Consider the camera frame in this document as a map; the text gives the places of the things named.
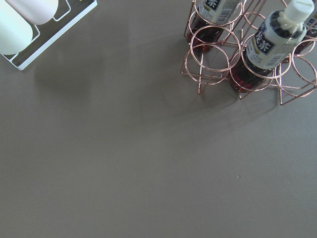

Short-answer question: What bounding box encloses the tea bottle white cap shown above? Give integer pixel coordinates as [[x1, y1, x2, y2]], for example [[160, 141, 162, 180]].
[[229, 0, 315, 93]]

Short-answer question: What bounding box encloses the tea bottle in rack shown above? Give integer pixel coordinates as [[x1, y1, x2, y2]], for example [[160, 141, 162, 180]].
[[294, 13, 317, 55], [187, 0, 240, 52]]

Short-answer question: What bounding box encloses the pale pink cup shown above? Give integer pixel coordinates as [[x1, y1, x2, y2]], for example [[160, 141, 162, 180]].
[[5, 0, 59, 25]]

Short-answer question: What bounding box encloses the white cup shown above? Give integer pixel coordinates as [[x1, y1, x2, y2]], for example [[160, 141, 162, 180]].
[[0, 0, 33, 55]]

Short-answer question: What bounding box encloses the copper wire bottle rack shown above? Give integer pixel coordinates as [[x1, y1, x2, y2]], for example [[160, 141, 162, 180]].
[[180, 0, 317, 106]]

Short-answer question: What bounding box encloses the white wire cup stand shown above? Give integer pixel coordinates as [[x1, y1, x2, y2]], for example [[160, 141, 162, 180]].
[[1, 0, 98, 70]]

